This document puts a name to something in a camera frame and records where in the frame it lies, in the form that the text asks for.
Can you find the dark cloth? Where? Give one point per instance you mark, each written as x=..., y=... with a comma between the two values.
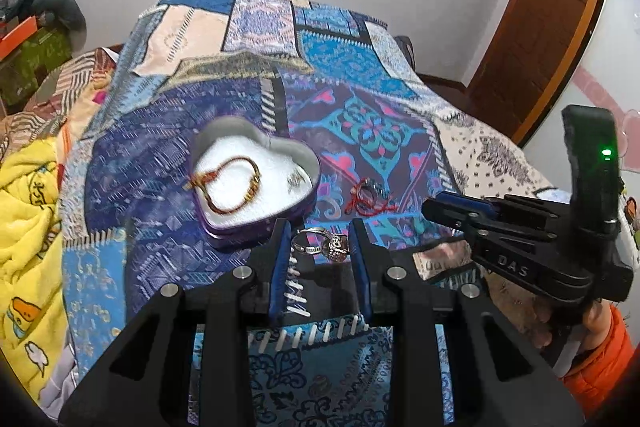
x=406, y=54

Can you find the brown wooden door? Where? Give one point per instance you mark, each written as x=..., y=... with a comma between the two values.
x=540, y=22

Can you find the dark grey bag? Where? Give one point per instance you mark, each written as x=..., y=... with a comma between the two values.
x=62, y=9

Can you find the person's right forearm orange sleeve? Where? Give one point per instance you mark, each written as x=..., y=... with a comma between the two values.
x=607, y=364

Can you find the orange box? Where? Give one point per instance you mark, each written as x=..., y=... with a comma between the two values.
x=15, y=38

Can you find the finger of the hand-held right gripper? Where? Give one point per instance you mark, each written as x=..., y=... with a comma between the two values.
x=445, y=214
x=472, y=204

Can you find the yellow cartoon blanket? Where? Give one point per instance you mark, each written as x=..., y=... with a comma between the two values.
x=27, y=227

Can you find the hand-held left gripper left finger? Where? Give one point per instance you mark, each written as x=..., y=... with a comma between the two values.
x=280, y=274

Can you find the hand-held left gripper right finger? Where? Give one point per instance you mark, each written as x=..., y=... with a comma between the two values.
x=361, y=274

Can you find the heart-shaped tin box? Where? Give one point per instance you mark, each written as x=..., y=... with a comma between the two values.
x=235, y=227

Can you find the striped brown cloth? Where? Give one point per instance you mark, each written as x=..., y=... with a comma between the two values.
x=75, y=79

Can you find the blue patchwork blanket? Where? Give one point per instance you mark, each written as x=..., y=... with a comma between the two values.
x=165, y=157

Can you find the small silver earring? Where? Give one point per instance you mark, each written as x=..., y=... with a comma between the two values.
x=295, y=180

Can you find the green cardboard box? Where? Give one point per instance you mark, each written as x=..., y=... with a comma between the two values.
x=35, y=62

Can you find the person's right hand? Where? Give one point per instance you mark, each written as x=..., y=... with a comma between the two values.
x=597, y=327

